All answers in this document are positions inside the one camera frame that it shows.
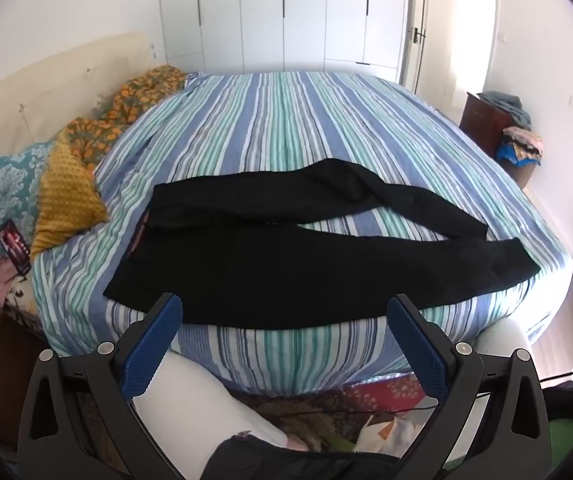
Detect bed with striped sheet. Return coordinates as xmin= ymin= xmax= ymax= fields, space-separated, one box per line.
xmin=31 ymin=71 xmax=573 ymax=396

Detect beige headboard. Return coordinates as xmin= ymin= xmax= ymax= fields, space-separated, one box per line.
xmin=0 ymin=32 xmax=152 ymax=176

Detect orange floral blanket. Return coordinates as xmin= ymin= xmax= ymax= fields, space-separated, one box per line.
xmin=61 ymin=65 xmax=187 ymax=166

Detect person's left leg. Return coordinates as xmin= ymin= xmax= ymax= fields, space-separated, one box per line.
xmin=134 ymin=350 xmax=287 ymax=480

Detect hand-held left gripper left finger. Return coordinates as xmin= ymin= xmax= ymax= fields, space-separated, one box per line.
xmin=16 ymin=292 xmax=192 ymax=480

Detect black phone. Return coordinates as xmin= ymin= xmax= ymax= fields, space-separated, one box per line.
xmin=0 ymin=220 xmax=32 ymax=276

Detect brown wooden bedside cabinet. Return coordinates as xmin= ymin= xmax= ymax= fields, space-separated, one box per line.
xmin=0 ymin=292 xmax=42 ymax=456

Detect pile of colourful clothes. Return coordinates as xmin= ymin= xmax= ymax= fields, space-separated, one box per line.
xmin=496 ymin=126 xmax=546 ymax=167

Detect teal patterned pillow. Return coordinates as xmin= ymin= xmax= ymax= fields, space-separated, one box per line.
xmin=0 ymin=141 xmax=60 ymax=251

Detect yellow dotted cushion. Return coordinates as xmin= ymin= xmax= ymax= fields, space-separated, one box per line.
xmin=30 ymin=142 xmax=111 ymax=261

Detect grey-blue clothes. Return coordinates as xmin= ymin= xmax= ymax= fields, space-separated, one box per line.
xmin=479 ymin=90 xmax=532 ymax=131

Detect dark cloth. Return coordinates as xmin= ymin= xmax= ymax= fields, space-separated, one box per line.
xmin=201 ymin=432 xmax=402 ymax=480

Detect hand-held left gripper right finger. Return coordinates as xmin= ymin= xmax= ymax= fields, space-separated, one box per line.
xmin=387 ymin=294 xmax=552 ymax=480

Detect dark wooden nightstand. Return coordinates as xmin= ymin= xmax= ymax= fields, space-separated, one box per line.
xmin=460 ymin=91 xmax=517 ymax=158

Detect white plastic bag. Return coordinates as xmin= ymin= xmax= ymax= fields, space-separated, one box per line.
xmin=353 ymin=412 xmax=429 ymax=458

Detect green mat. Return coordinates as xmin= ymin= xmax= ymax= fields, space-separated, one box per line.
xmin=549 ymin=417 xmax=573 ymax=466

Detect white wardrobe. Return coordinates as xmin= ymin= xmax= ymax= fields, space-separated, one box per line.
xmin=158 ymin=0 xmax=409 ymax=83

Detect white door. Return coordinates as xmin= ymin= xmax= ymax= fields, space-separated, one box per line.
xmin=399 ymin=0 xmax=432 ymax=95

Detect black pants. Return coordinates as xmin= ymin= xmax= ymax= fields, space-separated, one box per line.
xmin=102 ymin=158 xmax=541 ymax=331

